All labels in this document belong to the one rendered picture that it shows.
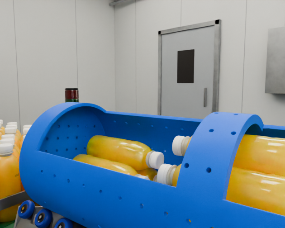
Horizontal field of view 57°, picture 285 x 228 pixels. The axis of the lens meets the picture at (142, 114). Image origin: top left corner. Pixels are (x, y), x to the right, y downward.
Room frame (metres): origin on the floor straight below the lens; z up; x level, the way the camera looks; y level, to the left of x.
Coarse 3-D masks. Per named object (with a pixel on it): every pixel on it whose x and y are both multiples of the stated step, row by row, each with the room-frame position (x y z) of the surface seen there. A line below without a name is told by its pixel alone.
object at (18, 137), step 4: (0, 128) 1.14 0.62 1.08; (4, 128) 1.21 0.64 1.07; (0, 132) 1.08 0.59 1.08; (4, 132) 1.14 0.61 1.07; (16, 132) 1.07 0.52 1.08; (0, 136) 1.06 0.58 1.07; (16, 136) 0.99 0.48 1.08; (20, 136) 1.13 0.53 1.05; (16, 140) 0.98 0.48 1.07; (20, 140) 1.03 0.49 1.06
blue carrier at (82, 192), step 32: (32, 128) 0.60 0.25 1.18; (64, 128) 0.67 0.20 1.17; (96, 128) 0.77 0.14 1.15; (128, 128) 0.72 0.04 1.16; (160, 128) 0.65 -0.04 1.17; (192, 128) 0.59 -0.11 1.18; (224, 128) 0.38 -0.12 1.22; (256, 128) 0.47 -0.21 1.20; (32, 160) 0.55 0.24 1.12; (64, 160) 0.49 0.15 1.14; (192, 160) 0.36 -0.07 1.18; (224, 160) 0.34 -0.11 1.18; (32, 192) 0.57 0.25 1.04; (64, 192) 0.48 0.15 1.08; (96, 192) 0.43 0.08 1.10; (128, 192) 0.39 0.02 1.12; (160, 192) 0.36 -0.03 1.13; (192, 192) 0.33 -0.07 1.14; (224, 192) 0.32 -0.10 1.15; (96, 224) 0.45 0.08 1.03; (128, 224) 0.39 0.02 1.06; (160, 224) 0.35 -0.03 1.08; (192, 224) 0.33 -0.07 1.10; (224, 224) 0.30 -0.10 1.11; (256, 224) 0.28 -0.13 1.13
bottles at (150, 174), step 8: (80, 160) 0.63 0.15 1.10; (88, 160) 0.62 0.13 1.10; (96, 160) 0.61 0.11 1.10; (104, 160) 0.61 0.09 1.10; (112, 168) 0.57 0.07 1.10; (120, 168) 0.56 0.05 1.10; (128, 168) 0.57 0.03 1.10; (152, 168) 0.64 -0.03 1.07; (144, 176) 0.54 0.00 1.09; (152, 176) 0.62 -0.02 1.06
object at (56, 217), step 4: (36, 208) 0.69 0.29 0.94; (40, 208) 0.70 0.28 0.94; (36, 212) 0.69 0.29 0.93; (52, 212) 0.69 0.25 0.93; (16, 216) 0.65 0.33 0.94; (52, 216) 0.67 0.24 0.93; (56, 216) 0.67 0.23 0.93; (60, 216) 0.67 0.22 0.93; (16, 220) 0.64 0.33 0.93; (56, 220) 0.65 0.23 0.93; (16, 224) 0.64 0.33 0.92; (52, 224) 0.63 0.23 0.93; (76, 224) 0.63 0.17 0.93; (80, 224) 0.63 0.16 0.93
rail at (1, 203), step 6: (18, 192) 0.71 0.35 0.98; (24, 192) 0.71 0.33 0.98; (6, 198) 0.67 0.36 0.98; (12, 198) 0.69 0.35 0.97; (18, 198) 0.70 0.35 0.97; (24, 198) 0.71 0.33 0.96; (30, 198) 0.73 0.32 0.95; (0, 204) 0.66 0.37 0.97; (6, 204) 0.67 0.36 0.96; (12, 204) 0.68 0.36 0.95
